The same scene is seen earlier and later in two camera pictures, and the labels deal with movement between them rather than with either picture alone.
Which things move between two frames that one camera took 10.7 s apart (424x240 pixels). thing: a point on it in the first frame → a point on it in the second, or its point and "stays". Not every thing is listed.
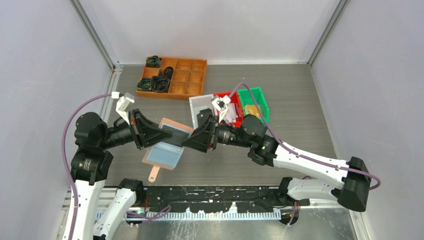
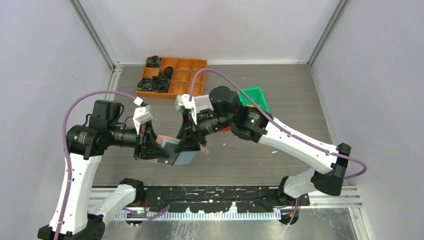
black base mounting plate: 220,199 stays
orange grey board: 164,154 → 185,158
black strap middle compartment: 168,72 stays
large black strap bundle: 160,84 stays
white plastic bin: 199,103 stays
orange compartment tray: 188,81 stays
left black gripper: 144,130 → 149,149
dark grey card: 178,136 → 170,148
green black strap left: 145,84 stays
